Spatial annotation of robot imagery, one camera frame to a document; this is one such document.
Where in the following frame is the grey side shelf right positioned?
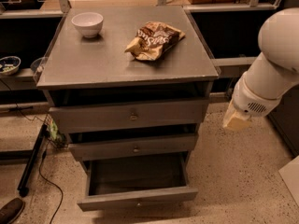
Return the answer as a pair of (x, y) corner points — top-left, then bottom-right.
(212, 57), (255, 77)

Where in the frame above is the grey top drawer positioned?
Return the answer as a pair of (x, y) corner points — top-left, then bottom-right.
(50, 90), (207, 133)

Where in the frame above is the brown chip bag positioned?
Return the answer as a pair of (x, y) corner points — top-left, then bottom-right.
(125, 21), (185, 61)

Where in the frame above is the grey drawer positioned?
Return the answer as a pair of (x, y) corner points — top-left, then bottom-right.
(78, 153), (197, 211)
(69, 124), (198, 161)
(50, 90), (207, 133)

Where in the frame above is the grey side shelf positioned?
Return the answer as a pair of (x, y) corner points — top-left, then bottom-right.
(0, 68), (36, 91)
(212, 57), (255, 77)

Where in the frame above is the grey side shelf left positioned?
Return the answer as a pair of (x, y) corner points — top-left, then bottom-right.
(0, 68), (36, 91)

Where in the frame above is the white ceramic bowl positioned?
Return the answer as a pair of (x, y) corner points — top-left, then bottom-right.
(71, 12), (104, 38)

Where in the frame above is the grey middle drawer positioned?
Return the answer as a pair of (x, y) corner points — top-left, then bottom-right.
(69, 124), (198, 161)

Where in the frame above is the grey bottom drawer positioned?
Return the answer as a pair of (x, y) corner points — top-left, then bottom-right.
(78, 153), (197, 211)

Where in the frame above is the black pole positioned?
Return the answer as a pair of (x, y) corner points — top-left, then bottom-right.
(17, 124), (47, 197)

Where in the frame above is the black floor cable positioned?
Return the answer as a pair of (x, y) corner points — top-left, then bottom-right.
(0, 77), (64, 224)

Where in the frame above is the dark shoe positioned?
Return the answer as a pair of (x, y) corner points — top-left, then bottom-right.
(0, 198), (25, 224)

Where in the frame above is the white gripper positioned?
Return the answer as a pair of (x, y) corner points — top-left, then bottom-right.
(222, 73), (280, 131)

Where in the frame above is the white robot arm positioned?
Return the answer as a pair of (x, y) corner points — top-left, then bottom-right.
(222, 7), (299, 131)

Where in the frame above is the grey drawer cabinet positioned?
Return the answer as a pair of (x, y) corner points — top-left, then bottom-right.
(36, 5), (221, 173)

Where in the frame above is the clear glass cup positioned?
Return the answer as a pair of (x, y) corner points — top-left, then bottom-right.
(30, 57), (48, 72)

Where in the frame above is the small patterned bowl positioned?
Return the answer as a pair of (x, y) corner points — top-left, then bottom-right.
(0, 56), (21, 76)

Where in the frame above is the green packet in basket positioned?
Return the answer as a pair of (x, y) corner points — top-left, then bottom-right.
(48, 119), (61, 142)

